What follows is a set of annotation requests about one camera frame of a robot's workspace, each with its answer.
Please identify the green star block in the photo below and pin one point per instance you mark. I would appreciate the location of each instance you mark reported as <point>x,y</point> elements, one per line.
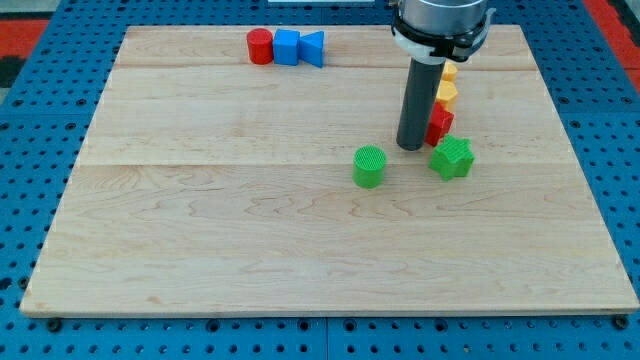
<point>452,157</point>

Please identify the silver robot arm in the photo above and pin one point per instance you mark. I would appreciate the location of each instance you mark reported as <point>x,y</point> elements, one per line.
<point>431,31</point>

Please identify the red star block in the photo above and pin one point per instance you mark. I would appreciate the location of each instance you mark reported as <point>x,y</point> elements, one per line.
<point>439,124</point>

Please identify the yellow hexagon block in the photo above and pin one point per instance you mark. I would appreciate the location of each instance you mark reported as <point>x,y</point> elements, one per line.
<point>447,95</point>

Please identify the green cylinder block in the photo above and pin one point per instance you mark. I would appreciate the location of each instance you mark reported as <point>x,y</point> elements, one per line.
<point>369,163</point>

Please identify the light wooden board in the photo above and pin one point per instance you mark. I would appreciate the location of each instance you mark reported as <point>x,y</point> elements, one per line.
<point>209,187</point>

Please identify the blue triangle block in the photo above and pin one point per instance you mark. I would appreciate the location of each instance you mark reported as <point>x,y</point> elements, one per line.
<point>311,48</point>

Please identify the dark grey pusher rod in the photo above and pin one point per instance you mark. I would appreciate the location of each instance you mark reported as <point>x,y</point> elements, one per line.
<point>419,97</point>

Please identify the blue cube block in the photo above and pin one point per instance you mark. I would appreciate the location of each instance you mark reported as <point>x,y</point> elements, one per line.
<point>285,47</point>

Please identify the red cylinder block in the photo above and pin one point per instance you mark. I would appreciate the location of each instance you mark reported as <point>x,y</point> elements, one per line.
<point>259,44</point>

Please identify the small yellow block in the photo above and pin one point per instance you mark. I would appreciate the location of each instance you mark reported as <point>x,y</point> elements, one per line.
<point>450,72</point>

